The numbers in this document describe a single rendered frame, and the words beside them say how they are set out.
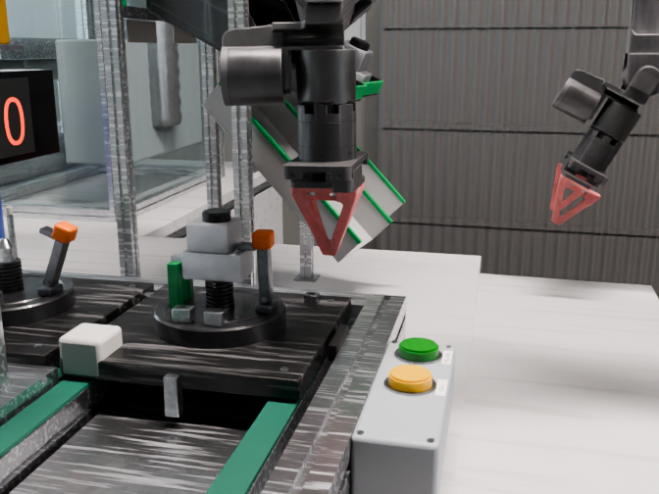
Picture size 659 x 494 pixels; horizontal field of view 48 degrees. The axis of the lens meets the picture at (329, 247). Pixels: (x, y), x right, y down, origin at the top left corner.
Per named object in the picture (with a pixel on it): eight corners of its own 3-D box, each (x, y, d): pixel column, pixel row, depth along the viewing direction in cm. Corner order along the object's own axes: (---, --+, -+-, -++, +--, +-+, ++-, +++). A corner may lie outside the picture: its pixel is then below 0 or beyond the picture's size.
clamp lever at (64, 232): (62, 285, 85) (79, 226, 83) (52, 291, 83) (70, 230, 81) (34, 272, 86) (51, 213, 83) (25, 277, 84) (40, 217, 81)
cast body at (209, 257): (254, 271, 81) (252, 208, 79) (240, 283, 76) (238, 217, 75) (181, 267, 82) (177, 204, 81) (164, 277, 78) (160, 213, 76)
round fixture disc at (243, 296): (300, 307, 86) (300, 290, 85) (263, 354, 73) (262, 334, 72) (186, 298, 89) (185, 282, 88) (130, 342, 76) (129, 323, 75)
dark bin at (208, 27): (360, 101, 104) (382, 52, 101) (324, 108, 93) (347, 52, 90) (200, 16, 111) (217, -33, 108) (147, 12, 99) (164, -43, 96)
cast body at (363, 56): (365, 92, 115) (383, 49, 112) (356, 94, 111) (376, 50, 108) (318, 68, 116) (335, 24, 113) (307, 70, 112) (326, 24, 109)
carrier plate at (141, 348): (351, 313, 90) (351, 295, 89) (299, 401, 67) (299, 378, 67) (166, 298, 95) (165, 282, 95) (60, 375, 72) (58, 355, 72)
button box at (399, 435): (453, 398, 79) (455, 343, 77) (435, 514, 59) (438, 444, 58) (387, 391, 81) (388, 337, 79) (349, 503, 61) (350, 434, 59)
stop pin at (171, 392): (183, 412, 70) (181, 372, 69) (178, 418, 69) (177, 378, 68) (170, 411, 71) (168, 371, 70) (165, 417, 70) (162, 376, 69)
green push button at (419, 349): (439, 356, 77) (440, 338, 76) (436, 372, 73) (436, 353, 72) (400, 353, 78) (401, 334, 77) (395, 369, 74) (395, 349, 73)
